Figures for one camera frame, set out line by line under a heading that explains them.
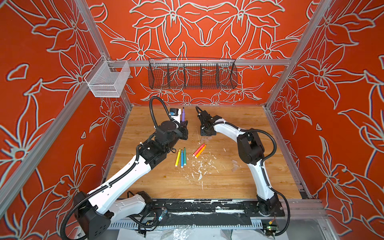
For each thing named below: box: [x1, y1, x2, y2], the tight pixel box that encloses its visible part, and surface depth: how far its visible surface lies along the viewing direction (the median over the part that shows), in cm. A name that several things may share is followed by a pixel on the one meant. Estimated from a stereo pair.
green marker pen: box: [183, 147, 187, 166], surface depth 92 cm
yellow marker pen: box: [175, 148, 181, 167], surface depth 92 cm
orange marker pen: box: [194, 144, 207, 159], surface depth 94 cm
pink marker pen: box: [192, 143, 206, 157], surface depth 96 cm
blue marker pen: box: [180, 149, 184, 168], surface depth 91 cm
